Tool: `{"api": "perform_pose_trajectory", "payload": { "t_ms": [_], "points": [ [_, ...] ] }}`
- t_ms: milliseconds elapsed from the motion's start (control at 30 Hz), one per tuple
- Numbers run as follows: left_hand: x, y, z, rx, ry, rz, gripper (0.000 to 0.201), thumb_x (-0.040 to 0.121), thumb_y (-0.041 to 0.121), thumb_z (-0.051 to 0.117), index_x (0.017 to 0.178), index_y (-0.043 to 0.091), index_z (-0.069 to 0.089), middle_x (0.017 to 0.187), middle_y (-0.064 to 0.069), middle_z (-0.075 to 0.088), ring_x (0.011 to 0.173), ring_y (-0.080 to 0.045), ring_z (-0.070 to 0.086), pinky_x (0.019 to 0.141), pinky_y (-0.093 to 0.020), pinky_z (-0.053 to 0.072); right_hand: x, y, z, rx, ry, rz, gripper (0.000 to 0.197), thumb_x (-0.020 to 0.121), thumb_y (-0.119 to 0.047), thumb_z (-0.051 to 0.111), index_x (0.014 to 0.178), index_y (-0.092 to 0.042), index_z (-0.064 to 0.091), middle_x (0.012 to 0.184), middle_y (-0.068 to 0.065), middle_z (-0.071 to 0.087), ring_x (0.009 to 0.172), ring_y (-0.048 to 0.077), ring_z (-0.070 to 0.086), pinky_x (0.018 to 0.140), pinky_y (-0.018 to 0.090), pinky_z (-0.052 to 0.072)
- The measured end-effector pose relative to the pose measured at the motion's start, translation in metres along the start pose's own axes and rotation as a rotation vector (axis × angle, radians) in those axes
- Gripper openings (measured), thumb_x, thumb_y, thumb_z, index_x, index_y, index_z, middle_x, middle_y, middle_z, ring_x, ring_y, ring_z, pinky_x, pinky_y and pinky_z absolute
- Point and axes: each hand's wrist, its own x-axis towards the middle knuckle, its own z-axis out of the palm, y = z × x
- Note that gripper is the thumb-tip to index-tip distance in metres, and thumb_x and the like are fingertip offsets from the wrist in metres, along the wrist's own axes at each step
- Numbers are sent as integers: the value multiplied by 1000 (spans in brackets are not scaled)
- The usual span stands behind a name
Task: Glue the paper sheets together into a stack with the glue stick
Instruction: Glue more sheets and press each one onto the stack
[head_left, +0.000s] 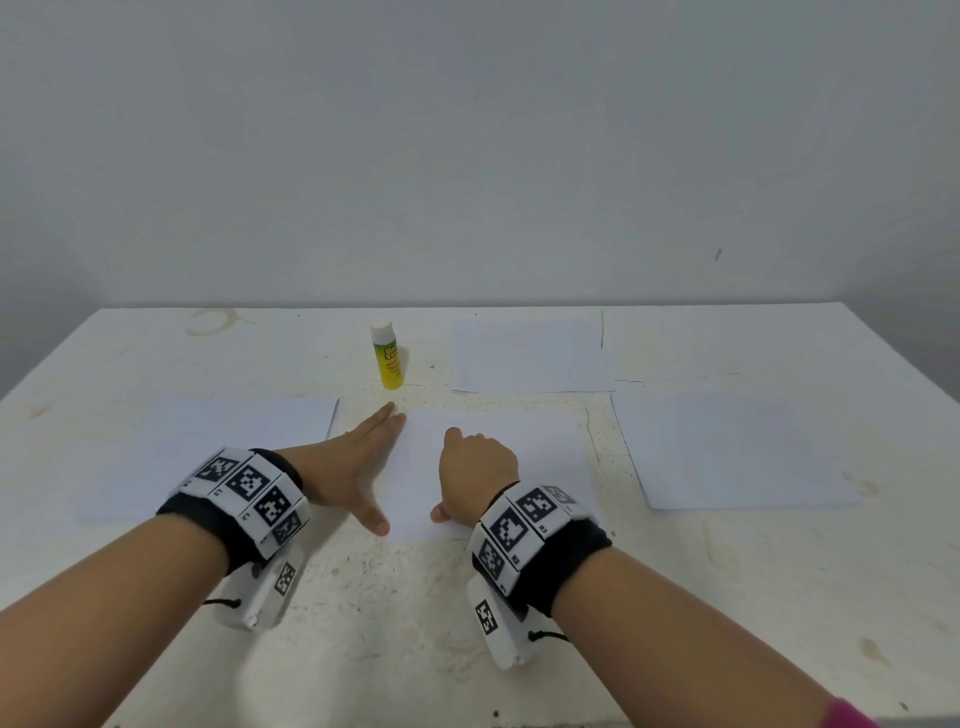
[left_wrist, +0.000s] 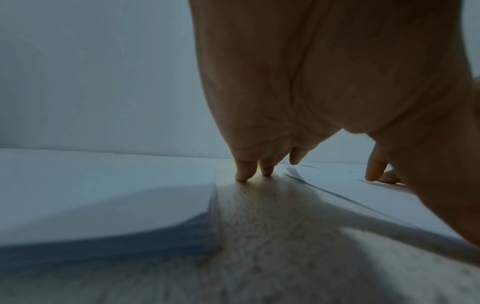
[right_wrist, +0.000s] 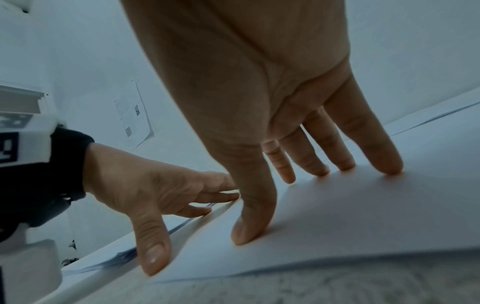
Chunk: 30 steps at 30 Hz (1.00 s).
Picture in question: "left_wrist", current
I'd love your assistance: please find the person's left hand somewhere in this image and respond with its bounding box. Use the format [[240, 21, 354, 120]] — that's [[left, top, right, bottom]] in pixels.
[[187, 0, 480, 245]]

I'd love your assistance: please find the glued white paper sheet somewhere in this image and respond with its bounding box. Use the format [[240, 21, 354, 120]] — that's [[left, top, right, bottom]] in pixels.
[[283, 162, 473, 245]]

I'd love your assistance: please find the stack of white paper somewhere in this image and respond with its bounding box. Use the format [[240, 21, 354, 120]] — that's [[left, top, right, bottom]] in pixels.
[[0, 148, 224, 272]]

